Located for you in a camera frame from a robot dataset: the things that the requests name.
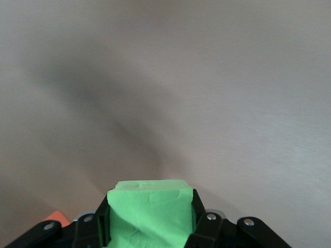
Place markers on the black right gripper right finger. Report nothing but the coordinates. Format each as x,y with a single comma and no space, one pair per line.
219,232

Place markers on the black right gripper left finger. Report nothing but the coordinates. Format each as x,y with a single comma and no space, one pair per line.
85,232

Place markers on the green foam cube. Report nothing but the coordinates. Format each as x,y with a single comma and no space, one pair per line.
150,219

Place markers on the brown table cover sheet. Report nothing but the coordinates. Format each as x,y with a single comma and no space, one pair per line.
232,77

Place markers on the orange foam cube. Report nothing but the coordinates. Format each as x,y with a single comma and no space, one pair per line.
57,217

